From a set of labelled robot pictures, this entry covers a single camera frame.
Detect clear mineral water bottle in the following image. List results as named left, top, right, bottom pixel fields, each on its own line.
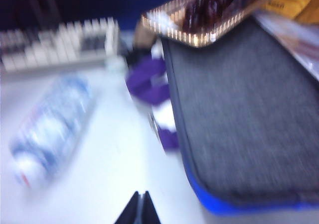
left=8, top=73, right=95, bottom=189

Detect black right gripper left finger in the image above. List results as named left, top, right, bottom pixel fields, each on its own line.
left=116, top=191, right=145, bottom=224

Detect white grey keyboard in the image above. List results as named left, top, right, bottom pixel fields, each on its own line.
left=0, top=18, right=121, bottom=72

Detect purple white strap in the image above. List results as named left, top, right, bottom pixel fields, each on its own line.
left=124, top=38, right=179, bottom=152

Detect dark red dates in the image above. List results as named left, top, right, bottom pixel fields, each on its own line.
left=181, top=0, right=251, bottom=33

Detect yellow printed bag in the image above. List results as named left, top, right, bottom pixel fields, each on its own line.
left=259, top=0, right=319, bottom=23

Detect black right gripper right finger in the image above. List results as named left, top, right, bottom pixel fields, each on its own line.
left=143, top=190, right=160, bottom=224

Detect foil food tray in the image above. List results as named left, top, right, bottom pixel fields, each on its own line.
left=141, top=0, right=278, bottom=49

